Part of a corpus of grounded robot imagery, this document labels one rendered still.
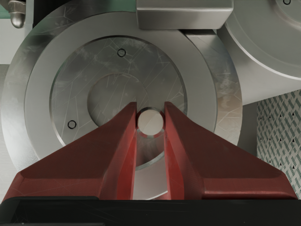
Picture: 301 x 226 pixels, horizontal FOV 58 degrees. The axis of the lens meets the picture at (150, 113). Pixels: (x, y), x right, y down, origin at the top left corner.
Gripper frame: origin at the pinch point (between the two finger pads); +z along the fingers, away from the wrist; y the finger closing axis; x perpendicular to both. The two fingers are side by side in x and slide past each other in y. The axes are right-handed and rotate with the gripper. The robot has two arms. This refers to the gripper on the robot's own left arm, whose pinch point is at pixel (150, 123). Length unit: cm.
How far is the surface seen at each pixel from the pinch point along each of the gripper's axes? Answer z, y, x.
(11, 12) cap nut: 40.7, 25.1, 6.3
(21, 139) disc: 2.6, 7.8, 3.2
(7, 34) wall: 273, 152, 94
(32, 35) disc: 6.7, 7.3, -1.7
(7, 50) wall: 262, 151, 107
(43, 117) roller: 3.0, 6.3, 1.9
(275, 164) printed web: 14.2, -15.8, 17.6
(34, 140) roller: 2.2, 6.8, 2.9
